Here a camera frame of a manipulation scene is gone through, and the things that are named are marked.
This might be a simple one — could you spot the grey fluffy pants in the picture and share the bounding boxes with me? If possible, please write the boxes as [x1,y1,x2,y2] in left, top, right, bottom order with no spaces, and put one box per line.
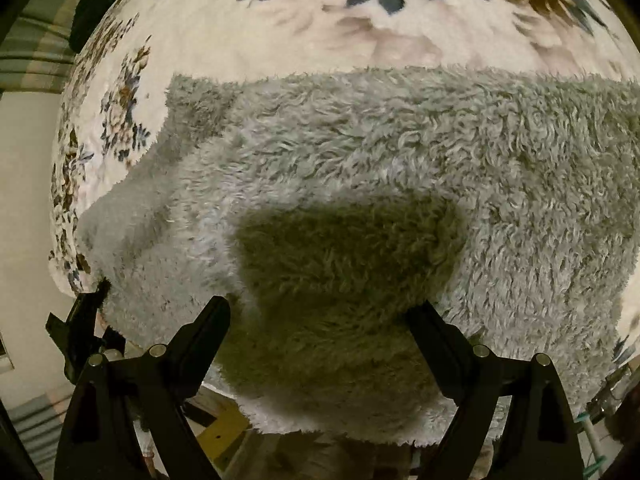
[75,67,639,444]

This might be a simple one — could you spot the green curtain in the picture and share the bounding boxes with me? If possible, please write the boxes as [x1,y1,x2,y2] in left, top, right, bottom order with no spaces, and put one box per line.
[1,0,79,94]

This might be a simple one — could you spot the floral bed blanket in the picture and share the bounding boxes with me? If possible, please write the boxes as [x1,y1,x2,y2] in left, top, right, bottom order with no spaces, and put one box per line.
[48,0,640,366]

